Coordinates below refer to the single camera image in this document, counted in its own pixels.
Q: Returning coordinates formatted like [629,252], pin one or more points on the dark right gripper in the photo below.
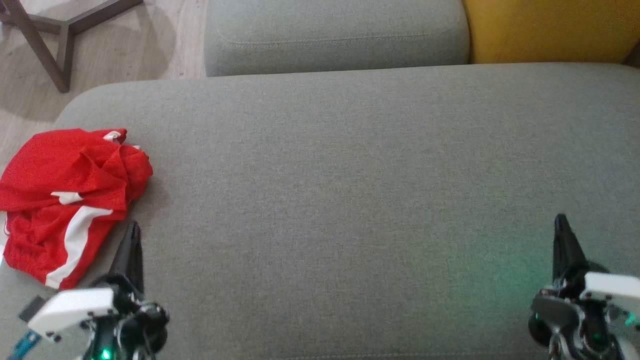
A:
[560,315]

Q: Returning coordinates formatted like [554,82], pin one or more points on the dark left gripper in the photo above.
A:
[135,320]

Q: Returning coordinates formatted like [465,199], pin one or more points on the red white jersey shirt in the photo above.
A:
[75,160]

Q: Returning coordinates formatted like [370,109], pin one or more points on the brown wooden side table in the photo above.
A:
[47,55]

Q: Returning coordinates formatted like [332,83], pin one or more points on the wide yellow sofa backrest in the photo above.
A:
[550,30]

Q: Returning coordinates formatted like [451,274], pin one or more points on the large grey sofa seat cushion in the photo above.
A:
[350,200]

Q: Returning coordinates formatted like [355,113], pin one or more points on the small grey sofa seat cushion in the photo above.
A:
[330,35]

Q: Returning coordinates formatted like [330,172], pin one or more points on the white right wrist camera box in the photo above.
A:
[615,290]

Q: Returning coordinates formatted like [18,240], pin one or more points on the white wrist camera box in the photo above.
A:
[75,307]
[615,290]

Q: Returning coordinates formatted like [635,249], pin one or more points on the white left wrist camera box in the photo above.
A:
[75,307]

